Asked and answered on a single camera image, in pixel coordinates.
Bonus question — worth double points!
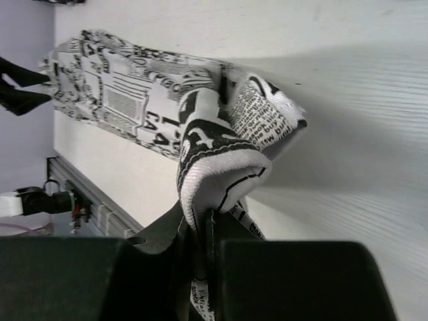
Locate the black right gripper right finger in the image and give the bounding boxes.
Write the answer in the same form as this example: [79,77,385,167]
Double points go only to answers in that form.
[205,211,397,320]

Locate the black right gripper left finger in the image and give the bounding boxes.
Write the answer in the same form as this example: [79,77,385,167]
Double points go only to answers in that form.
[1,204,190,320]

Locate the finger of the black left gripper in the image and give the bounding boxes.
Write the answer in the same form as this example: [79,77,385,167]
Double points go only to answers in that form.
[0,58,49,87]
[1,89,51,116]

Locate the newspaper print trousers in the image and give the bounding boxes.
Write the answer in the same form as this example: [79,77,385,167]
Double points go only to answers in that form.
[37,29,308,321]

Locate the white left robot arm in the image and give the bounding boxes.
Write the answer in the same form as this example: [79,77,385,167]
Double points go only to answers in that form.
[1,58,76,217]

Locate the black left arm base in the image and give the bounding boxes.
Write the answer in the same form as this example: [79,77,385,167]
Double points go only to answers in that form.
[66,180,92,234]

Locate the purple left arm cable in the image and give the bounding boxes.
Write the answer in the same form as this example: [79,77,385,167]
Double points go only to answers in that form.
[0,222,51,235]

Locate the aluminium rail frame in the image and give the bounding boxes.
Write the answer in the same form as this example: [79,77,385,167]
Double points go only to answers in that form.
[46,156,143,238]

